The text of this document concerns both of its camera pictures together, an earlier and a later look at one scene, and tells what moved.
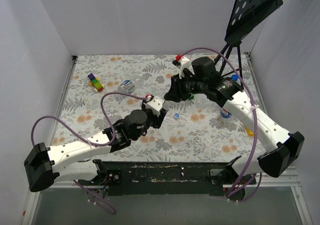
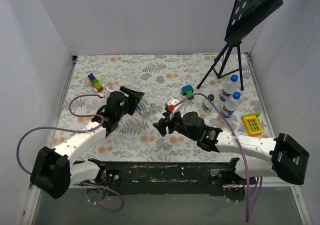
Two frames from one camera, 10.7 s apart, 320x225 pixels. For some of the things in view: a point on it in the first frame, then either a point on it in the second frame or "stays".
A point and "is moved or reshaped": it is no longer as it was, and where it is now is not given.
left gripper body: (155, 119) to (129, 101)
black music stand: (253, 3) stays
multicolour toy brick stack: (95, 83) stays
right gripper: (180, 85) to (169, 124)
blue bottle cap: (234, 77) stays
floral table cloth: (101, 89) stays
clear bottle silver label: (127, 85) is moved or reshaped
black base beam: (168, 178) stays
